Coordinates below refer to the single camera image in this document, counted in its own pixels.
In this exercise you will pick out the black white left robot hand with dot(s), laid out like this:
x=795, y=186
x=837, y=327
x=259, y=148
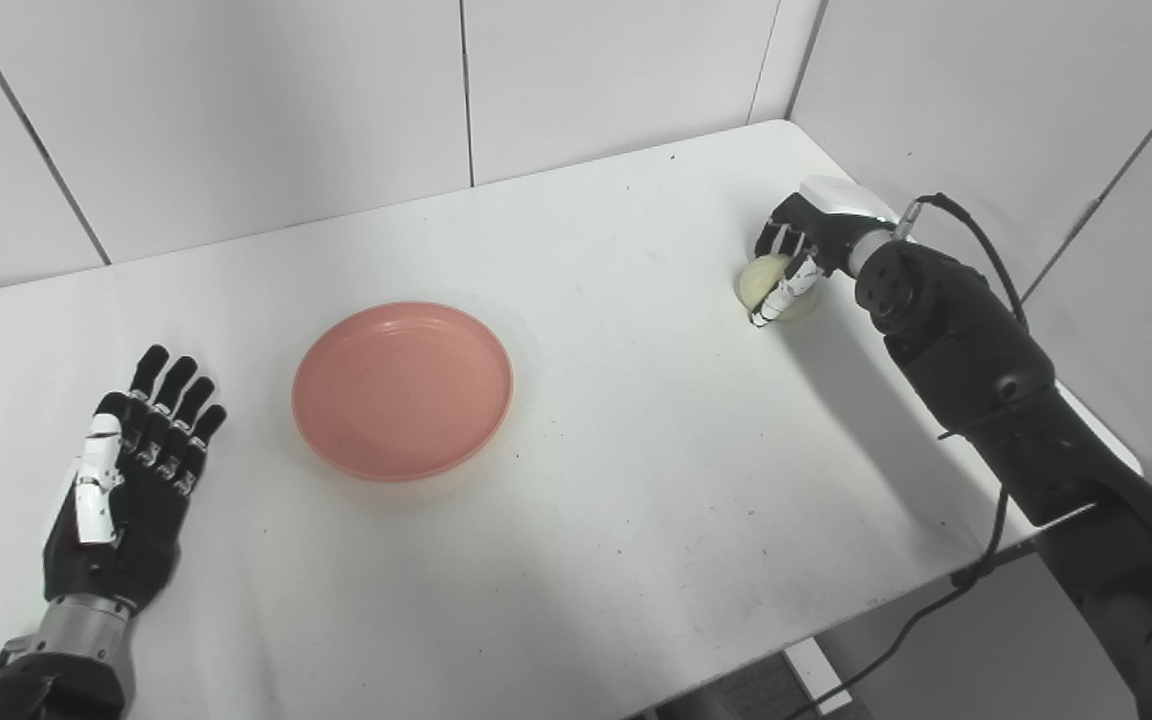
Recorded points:
x=141, y=530

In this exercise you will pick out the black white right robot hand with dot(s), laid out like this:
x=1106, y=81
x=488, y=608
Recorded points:
x=831, y=225

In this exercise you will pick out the cream steamed bun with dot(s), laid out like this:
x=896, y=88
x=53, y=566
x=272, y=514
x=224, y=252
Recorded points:
x=761, y=280

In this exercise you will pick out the pink round plate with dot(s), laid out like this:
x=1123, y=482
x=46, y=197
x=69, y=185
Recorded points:
x=402, y=392

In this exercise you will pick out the white table leg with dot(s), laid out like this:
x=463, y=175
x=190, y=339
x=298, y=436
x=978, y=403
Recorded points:
x=816, y=675

